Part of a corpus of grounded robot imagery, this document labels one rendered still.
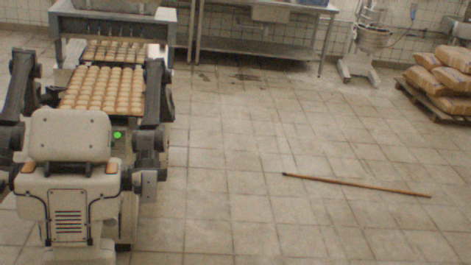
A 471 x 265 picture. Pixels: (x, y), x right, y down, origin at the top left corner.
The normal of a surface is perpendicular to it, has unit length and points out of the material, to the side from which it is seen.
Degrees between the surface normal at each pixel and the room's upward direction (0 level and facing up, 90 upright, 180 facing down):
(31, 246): 0
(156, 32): 90
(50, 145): 48
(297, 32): 90
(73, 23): 90
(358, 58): 90
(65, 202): 82
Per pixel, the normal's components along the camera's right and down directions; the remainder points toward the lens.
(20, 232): 0.13, -0.87
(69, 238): 0.19, 0.36
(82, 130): 0.22, -0.22
